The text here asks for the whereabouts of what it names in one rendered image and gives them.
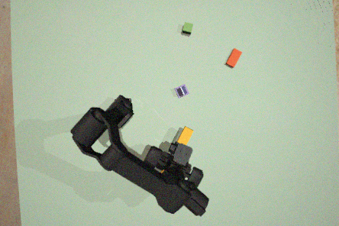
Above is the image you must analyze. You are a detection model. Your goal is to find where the orange rectangular block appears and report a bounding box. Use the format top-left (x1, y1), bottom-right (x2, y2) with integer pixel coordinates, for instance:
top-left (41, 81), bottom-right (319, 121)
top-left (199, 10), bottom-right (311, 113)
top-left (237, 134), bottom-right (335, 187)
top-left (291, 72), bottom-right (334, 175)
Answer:
top-left (226, 48), bottom-right (242, 68)

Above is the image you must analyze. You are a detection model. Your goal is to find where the small green block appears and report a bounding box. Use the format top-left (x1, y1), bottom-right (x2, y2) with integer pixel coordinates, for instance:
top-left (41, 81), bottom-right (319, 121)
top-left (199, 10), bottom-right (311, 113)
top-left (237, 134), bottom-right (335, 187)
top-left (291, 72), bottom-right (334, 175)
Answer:
top-left (182, 22), bottom-right (193, 34)

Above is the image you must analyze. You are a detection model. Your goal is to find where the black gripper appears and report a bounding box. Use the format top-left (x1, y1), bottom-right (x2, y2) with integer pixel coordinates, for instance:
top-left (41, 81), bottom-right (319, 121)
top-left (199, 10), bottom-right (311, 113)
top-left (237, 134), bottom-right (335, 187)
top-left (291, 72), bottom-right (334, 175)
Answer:
top-left (144, 146), bottom-right (204, 188)

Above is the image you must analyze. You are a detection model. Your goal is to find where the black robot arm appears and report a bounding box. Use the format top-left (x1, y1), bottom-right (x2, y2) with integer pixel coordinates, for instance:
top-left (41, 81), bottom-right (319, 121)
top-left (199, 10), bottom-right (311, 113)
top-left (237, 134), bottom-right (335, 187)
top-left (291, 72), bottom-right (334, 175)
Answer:
top-left (71, 95), bottom-right (209, 217)

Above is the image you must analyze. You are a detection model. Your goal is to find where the yellow bar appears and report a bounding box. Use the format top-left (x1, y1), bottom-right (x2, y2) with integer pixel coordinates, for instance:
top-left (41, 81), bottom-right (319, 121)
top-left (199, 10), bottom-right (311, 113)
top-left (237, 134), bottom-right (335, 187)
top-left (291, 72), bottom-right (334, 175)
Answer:
top-left (177, 126), bottom-right (194, 145)

